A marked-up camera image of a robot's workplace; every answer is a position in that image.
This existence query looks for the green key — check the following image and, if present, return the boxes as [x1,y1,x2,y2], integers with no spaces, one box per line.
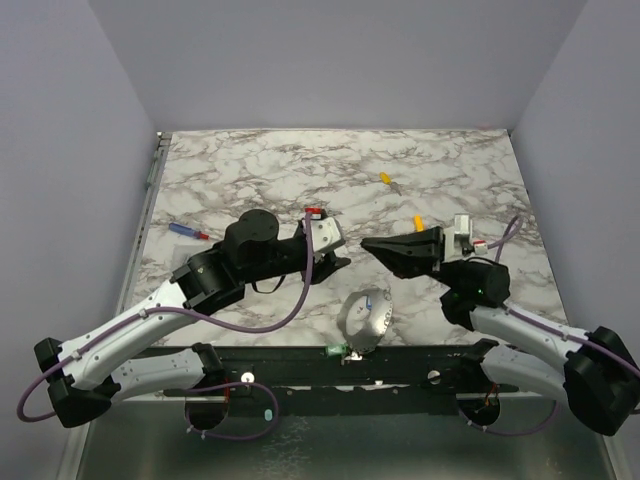
[325,345,347,357]

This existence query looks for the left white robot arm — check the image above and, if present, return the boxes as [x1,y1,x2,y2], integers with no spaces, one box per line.
[34,208,350,428]

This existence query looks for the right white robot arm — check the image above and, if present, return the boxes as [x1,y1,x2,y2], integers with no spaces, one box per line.
[360,225,639,436]

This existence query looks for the orange handled screwdriver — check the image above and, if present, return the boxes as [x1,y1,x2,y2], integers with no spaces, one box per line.
[413,215,424,232]

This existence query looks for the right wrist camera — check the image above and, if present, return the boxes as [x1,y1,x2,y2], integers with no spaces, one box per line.
[443,214,474,262]

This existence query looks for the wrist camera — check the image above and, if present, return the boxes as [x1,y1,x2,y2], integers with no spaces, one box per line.
[311,216,346,255]
[443,214,474,262]

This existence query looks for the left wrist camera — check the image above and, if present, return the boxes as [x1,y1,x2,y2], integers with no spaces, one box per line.
[311,216,346,255]

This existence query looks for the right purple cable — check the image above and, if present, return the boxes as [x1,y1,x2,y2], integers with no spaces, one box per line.
[467,214,640,437]

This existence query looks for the purple cable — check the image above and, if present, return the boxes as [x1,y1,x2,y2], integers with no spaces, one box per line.
[467,214,640,437]
[15,205,326,442]

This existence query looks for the yellow handled screwdriver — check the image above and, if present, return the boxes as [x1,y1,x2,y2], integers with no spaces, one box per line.
[379,172,402,195]

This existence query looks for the blue handled screwdriver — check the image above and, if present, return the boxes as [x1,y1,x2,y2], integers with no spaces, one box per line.
[168,222,209,240]

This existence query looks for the black mounting rail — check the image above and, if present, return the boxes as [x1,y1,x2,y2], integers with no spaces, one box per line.
[162,342,521,416]

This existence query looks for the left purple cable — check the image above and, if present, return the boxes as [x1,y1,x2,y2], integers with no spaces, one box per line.
[15,205,326,442]

